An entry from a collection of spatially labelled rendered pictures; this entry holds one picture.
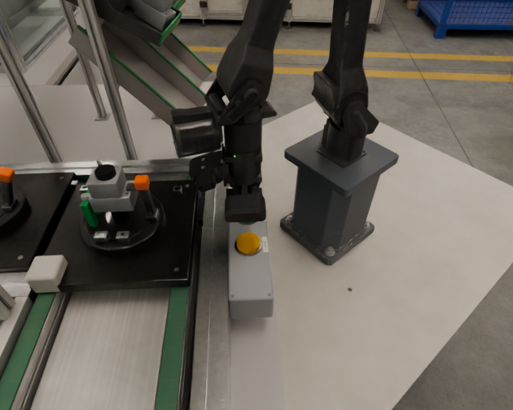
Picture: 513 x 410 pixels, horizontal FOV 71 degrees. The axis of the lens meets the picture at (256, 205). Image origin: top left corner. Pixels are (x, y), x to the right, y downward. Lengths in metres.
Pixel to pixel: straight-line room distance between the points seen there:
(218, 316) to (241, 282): 0.07
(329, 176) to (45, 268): 0.46
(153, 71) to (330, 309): 0.63
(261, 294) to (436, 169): 0.63
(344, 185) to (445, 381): 1.21
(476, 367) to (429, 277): 1.02
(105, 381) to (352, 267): 0.46
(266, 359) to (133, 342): 0.21
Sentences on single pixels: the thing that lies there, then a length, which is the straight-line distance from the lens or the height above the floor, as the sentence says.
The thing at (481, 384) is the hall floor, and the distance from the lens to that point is 1.75.
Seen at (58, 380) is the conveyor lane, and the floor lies 0.92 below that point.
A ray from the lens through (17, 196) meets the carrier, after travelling 0.79.
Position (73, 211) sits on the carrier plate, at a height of 0.97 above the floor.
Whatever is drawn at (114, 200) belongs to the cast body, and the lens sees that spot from 0.61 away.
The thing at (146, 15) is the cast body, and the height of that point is 1.22.
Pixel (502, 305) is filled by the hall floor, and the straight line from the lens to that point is 1.99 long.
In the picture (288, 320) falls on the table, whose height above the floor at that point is 0.86.
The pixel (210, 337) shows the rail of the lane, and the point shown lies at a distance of 0.54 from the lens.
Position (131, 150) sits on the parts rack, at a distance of 0.85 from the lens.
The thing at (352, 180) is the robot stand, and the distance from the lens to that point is 0.61.
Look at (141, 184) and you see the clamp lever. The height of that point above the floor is 1.07.
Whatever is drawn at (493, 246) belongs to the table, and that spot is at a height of 0.86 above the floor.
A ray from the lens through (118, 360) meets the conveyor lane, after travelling 0.60.
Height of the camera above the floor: 1.44
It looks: 44 degrees down
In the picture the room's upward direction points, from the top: straight up
